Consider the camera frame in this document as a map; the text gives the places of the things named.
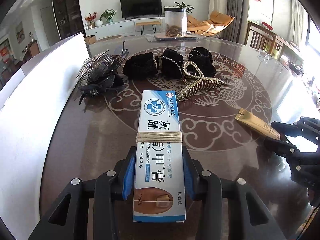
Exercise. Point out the silver rhinestone hair clip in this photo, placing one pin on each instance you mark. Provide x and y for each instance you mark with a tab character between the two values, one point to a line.
96	60

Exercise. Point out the blue white ointment box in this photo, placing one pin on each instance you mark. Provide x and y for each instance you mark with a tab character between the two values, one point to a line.
159	190

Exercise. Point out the clear plastic jar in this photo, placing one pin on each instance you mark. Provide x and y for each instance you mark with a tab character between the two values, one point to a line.
175	21

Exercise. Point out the gold pearl hair clip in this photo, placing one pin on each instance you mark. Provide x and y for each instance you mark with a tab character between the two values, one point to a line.
199	82

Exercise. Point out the red flowers white vase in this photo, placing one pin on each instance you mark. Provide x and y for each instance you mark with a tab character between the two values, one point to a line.
92	20

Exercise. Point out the wooden dining chair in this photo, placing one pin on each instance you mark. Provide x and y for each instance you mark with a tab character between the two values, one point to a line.
260	38

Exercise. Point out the black mesh flower hair clip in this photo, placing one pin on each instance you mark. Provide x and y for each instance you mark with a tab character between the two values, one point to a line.
99	79

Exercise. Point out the cardboard box on floor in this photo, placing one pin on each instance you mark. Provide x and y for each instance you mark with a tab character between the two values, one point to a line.
90	40

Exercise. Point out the black television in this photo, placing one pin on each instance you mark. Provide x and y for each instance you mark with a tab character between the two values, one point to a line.
137	8

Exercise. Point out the orange lounge chair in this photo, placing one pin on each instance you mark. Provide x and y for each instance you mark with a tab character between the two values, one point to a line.
216	23

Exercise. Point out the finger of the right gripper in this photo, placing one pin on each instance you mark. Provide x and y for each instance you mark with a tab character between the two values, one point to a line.
304	127
282	148

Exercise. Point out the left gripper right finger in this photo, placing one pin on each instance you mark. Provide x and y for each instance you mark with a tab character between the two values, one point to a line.
248	216

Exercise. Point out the white storage box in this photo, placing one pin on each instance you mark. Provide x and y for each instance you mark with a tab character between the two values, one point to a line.
31	104

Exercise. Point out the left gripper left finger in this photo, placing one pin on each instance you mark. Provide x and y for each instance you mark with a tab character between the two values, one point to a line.
67	218

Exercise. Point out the black velvet pearl scrunchie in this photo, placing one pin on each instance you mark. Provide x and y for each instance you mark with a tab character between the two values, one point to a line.
170	64

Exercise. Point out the wooden bench stool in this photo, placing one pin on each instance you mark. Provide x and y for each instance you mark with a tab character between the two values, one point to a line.
153	24

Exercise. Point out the white tv cabinet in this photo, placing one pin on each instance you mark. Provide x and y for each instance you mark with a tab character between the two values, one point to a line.
125	28

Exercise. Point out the gold cosmetic tube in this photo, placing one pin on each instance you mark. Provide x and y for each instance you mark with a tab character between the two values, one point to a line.
247	118

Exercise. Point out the green potted plant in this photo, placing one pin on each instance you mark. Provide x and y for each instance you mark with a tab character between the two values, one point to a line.
108	15

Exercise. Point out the tray under jar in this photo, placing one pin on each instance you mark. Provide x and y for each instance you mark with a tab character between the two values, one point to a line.
164	37

